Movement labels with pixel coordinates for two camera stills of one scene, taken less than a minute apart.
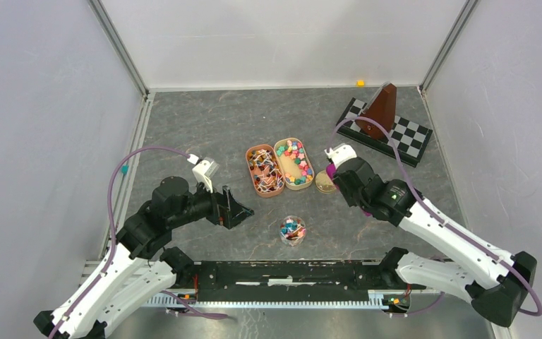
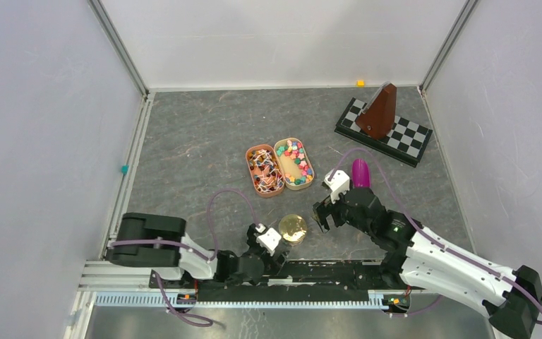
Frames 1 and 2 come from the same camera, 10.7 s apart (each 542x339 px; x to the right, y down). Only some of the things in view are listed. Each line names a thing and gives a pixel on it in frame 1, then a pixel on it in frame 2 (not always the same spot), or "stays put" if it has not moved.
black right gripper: x=342 y=188 → x=321 y=210
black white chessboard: x=411 y=138 stays put
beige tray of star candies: x=295 y=163 stays put
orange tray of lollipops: x=265 y=171 stays put
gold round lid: x=323 y=183 → x=292 y=228
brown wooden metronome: x=382 y=108 stays put
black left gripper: x=226 y=209 → x=271 y=263
